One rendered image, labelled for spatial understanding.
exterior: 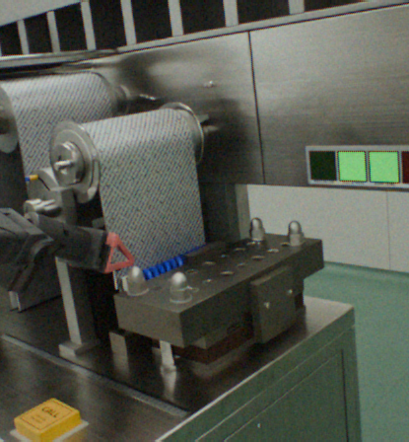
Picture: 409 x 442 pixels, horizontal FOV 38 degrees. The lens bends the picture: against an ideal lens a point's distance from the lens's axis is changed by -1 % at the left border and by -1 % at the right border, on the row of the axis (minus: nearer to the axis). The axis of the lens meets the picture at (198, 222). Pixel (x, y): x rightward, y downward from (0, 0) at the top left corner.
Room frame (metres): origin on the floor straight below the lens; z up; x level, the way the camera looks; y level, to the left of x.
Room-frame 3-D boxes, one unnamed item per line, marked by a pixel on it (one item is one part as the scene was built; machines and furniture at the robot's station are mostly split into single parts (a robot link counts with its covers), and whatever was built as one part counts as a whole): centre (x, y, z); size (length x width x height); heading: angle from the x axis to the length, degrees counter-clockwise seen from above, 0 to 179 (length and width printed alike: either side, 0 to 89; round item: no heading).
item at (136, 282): (0.97, 0.12, 1.05); 0.04 x 0.04 x 0.04
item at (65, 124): (1.06, 0.21, 1.25); 0.15 x 0.01 x 0.15; 45
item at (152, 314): (1.05, -0.04, 1.00); 0.40 x 0.16 x 0.06; 135
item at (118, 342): (1.11, 0.07, 0.92); 0.28 x 0.04 x 0.04; 135
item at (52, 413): (0.79, 0.26, 0.91); 0.07 x 0.07 x 0.02; 45
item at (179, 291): (0.91, 0.04, 1.05); 0.04 x 0.04 x 0.04
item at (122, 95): (1.45, 0.17, 1.34); 0.07 x 0.07 x 0.07; 45
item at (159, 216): (1.10, 0.08, 1.11); 0.23 x 0.01 x 0.18; 135
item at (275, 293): (1.00, -0.11, 0.97); 0.10 x 0.03 x 0.11; 135
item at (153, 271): (1.09, 0.06, 1.03); 0.21 x 0.04 x 0.03; 135
